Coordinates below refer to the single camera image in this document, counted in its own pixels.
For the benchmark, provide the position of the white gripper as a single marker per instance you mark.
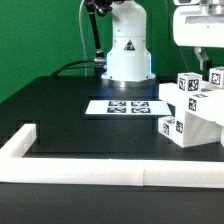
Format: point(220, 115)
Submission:
point(199, 25)

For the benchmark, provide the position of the white tagged cube nut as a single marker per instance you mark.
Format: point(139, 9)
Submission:
point(189, 82)
point(216, 76)

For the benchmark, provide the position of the white chair back frame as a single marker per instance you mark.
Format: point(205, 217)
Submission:
point(207, 104)

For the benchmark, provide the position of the white chair seat part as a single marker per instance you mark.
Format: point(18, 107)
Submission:
point(191, 130)

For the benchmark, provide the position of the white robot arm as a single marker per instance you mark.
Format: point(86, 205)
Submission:
point(128, 64)

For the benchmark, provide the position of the white fiducial marker sheet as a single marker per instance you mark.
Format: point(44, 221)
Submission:
point(125, 107)

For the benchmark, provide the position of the white U-shaped obstacle fence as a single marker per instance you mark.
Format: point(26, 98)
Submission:
point(16, 168)

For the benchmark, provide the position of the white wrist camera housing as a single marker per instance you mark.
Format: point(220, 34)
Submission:
point(186, 2)

